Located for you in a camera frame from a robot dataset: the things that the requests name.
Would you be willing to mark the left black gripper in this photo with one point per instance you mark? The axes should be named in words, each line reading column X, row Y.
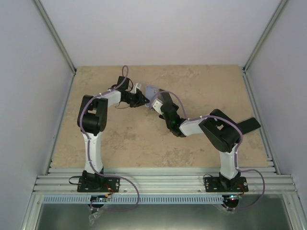
column 139, row 102

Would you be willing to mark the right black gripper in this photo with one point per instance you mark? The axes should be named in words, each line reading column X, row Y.
column 175, row 106

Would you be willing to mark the lavender phone case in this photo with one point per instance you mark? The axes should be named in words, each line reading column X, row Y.
column 149, row 92

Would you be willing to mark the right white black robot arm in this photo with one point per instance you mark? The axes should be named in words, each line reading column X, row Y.
column 220, row 130

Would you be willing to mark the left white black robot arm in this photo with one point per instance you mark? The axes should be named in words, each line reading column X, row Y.
column 92, row 119

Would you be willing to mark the left circuit board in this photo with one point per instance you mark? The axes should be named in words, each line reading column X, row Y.
column 100, row 198

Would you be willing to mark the circuit board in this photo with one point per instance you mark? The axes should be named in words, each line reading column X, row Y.
column 100, row 198
column 234, row 197

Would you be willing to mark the right circuit board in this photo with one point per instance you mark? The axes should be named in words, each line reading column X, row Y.
column 234, row 197

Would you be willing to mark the clear plastic bag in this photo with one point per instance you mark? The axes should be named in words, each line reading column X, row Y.
column 94, row 215

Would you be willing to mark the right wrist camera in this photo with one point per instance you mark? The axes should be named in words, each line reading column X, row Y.
column 156, row 105

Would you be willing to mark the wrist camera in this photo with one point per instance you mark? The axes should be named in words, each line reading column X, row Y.
column 135, row 88
column 156, row 105

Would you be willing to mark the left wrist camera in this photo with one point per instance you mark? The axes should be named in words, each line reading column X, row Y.
column 135, row 88

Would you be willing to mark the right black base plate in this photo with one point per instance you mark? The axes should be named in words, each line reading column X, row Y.
column 215, row 184

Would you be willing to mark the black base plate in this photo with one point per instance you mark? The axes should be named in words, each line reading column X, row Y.
column 100, row 184
column 215, row 184

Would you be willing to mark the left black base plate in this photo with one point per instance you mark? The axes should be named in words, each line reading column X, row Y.
column 100, row 184

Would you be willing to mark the right aluminium frame post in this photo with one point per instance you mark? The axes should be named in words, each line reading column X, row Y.
column 268, row 29

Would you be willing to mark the aluminium frame post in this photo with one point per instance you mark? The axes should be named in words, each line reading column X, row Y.
column 268, row 29
column 46, row 19

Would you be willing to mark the aluminium rail platform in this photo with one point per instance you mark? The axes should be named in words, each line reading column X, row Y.
column 174, row 180

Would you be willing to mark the left aluminium frame post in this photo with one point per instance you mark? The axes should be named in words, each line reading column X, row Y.
column 46, row 19

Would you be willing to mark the slotted grey cable duct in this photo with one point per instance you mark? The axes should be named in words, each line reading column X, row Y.
column 133, row 199

